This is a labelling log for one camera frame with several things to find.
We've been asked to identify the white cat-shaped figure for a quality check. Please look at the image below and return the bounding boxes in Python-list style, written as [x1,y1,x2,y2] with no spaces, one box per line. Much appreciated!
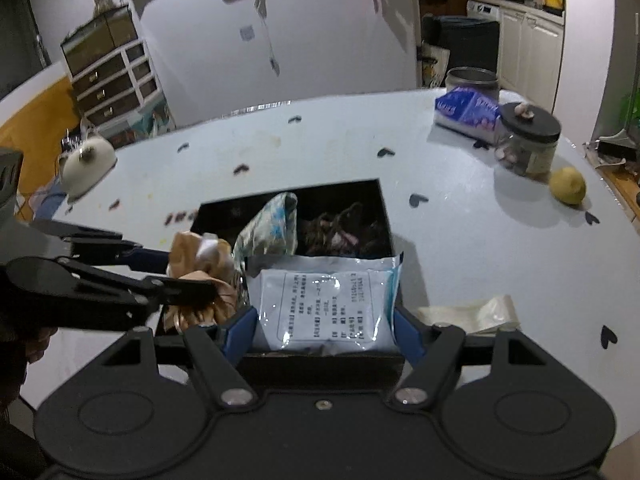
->
[57,127,118,198]

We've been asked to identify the blue tissue pack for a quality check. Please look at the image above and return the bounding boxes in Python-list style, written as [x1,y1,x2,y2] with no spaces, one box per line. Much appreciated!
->
[432,86,502,142]

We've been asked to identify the black storage box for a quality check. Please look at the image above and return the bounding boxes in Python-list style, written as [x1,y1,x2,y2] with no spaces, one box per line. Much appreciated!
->
[155,177,406,386]

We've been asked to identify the person's left hand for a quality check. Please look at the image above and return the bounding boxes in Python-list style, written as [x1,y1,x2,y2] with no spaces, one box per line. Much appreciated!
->
[17,327,58,366]

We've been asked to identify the dark hair scrunchie bundle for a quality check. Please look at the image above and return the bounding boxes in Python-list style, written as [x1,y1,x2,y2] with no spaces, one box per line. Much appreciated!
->
[297,201,391,258]

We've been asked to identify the white washing machine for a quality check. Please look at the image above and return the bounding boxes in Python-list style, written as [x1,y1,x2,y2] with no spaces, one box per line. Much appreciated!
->
[466,0,502,23]

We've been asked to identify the white printed foil packet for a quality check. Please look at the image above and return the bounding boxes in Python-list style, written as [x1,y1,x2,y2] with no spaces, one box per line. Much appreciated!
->
[247,255,405,356]

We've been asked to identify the printed tote bag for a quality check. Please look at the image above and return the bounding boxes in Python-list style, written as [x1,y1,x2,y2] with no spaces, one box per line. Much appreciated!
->
[417,45,448,88]

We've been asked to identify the clear packet of brown bread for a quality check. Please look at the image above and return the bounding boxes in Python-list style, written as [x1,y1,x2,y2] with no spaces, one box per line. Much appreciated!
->
[162,230,241,333]

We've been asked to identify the glass fish tank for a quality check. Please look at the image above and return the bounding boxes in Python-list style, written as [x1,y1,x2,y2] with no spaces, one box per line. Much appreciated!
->
[60,4,141,76]

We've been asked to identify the white drawer cabinet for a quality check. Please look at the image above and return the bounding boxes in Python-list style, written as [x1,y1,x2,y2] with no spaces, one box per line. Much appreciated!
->
[70,40,163,133]

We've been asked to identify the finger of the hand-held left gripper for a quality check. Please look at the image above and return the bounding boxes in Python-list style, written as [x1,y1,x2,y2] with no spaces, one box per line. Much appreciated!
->
[55,256,223,321]
[32,219,172,275]

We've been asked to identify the green plant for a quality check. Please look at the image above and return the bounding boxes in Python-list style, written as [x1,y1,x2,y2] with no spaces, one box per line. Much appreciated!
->
[617,91,640,133]

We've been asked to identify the round metal tin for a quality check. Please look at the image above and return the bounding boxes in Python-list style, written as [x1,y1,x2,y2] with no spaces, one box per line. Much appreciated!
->
[445,66,501,103]

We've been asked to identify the glass jar with black lid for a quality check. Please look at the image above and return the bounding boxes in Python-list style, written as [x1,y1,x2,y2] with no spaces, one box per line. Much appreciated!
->
[494,101,562,178]

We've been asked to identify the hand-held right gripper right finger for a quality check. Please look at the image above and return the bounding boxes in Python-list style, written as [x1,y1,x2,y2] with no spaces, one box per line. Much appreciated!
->
[390,305,548,408]

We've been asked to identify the white kitchen base cabinets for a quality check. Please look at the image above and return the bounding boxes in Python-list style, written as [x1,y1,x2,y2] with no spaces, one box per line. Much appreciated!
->
[497,7,566,111]

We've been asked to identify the shiny patterned plastic packet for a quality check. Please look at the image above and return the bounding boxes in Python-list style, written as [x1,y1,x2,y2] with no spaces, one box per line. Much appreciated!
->
[232,191,300,281]

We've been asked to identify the white plastic bag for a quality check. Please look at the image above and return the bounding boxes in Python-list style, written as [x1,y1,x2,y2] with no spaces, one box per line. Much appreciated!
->
[415,294,522,337]

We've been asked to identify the black chair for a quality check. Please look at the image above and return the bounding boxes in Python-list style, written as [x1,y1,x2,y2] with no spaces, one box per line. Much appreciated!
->
[422,14,501,86]

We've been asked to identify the yellow lemon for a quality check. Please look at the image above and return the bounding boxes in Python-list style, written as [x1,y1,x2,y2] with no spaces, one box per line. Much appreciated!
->
[549,166,587,206]

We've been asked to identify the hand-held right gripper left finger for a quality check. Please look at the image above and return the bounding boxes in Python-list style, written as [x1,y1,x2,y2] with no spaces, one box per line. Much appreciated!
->
[97,305,261,408]

